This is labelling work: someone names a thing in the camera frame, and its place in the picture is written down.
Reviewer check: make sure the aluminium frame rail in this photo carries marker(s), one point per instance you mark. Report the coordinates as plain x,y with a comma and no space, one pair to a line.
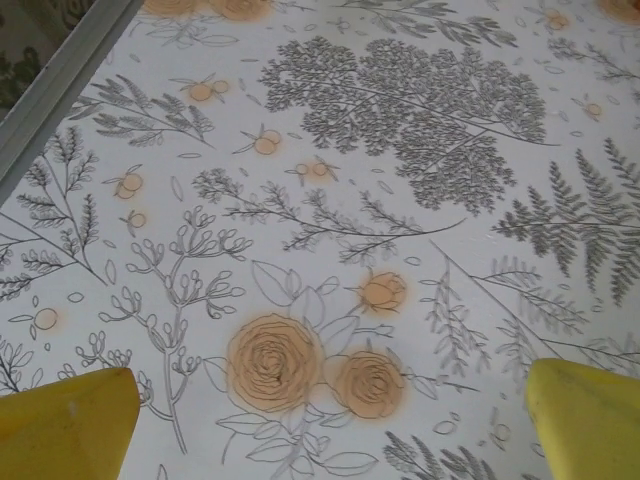
60,80

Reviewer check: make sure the floral patterned tablecloth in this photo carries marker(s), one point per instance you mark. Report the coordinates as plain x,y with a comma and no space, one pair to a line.
350,200

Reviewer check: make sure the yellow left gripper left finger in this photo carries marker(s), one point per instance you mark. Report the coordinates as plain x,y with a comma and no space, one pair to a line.
65,430

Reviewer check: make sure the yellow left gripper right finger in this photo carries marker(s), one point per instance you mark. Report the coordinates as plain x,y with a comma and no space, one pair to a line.
595,430

